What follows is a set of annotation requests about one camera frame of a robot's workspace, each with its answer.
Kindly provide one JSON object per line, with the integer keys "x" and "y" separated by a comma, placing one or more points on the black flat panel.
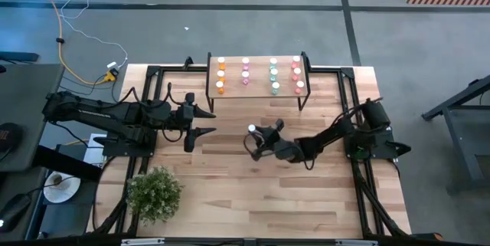
{"x": 19, "y": 56}

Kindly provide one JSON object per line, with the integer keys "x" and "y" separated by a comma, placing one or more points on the white paper sheet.
{"x": 92, "y": 154}

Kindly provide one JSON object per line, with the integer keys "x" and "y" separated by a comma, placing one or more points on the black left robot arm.
{"x": 103, "y": 113}

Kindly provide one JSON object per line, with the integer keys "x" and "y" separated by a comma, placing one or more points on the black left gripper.
{"x": 185, "y": 123}

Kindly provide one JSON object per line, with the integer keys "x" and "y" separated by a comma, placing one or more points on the red pill bottle white cap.
{"x": 300, "y": 84}
{"x": 296, "y": 59}
{"x": 297, "y": 71}

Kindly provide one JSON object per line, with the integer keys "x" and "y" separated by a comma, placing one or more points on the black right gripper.
{"x": 285, "y": 148}

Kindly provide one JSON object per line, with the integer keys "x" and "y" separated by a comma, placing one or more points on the white plate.
{"x": 67, "y": 192}

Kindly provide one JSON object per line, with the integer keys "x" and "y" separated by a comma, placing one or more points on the black computer mouse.
{"x": 13, "y": 211}

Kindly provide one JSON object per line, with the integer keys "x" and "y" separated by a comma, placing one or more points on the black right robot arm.
{"x": 329, "y": 135}

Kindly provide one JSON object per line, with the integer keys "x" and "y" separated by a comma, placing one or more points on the black diagonal desk beam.
{"x": 65, "y": 163}

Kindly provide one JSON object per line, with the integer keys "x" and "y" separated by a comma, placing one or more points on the dark grey desk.
{"x": 30, "y": 104}

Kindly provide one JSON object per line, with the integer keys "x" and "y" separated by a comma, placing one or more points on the dark metal workbench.
{"x": 455, "y": 100}

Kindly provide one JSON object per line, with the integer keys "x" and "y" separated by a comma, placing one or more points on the black round pad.
{"x": 9, "y": 136}

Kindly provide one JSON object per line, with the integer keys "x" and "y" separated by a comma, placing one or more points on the yellow power plug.
{"x": 111, "y": 76}

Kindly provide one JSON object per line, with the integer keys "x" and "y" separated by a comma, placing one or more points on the teal pill bottle white cap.
{"x": 273, "y": 71}
{"x": 275, "y": 85}
{"x": 273, "y": 61}

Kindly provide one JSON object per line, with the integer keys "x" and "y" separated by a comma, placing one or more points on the wooden shelf black metal frame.
{"x": 258, "y": 89}

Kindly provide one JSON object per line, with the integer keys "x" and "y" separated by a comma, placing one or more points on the purple pill bottle white cap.
{"x": 245, "y": 61}
{"x": 251, "y": 127}
{"x": 245, "y": 74}

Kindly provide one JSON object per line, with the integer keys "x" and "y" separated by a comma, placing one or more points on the white power adapter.
{"x": 111, "y": 64}

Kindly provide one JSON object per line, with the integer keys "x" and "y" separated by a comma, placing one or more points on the small brown round object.
{"x": 57, "y": 180}

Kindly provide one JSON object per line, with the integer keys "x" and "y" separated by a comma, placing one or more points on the green artificial potted plant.
{"x": 155, "y": 194}

